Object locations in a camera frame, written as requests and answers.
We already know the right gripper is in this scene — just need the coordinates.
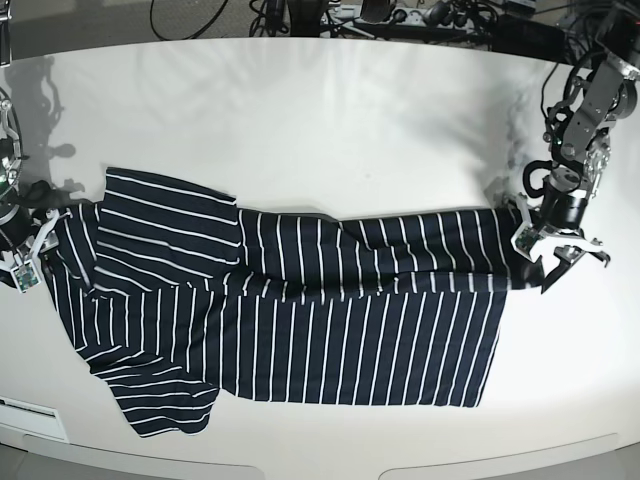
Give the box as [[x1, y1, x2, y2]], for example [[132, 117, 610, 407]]
[[0, 204, 35, 257]]

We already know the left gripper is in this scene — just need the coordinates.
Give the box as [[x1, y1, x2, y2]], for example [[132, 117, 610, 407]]
[[522, 184, 589, 294]]

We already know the navy white striped T-shirt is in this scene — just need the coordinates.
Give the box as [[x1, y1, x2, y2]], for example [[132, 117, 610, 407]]
[[44, 168, 542, 437]]

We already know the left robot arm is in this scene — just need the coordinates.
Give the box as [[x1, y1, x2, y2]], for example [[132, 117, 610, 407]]
[[511, 1, 639, 291]]

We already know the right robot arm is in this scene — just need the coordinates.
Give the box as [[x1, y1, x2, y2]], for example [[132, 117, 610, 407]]
[[1, 87, 34, 271]]

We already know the white label sticker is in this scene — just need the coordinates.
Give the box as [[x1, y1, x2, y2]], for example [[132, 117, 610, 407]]
[[0, 397, 69, 443]]

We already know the black equipment box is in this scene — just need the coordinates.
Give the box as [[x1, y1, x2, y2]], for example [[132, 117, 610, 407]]
[[490, 15, 565, 62]]

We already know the white power strip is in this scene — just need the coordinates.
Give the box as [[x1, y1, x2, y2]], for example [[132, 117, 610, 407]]
[[327, 1, 473, 32]]

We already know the black looped floor cable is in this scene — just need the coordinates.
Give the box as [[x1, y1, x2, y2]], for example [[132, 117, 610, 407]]
[[151, 0, 231, 41]]

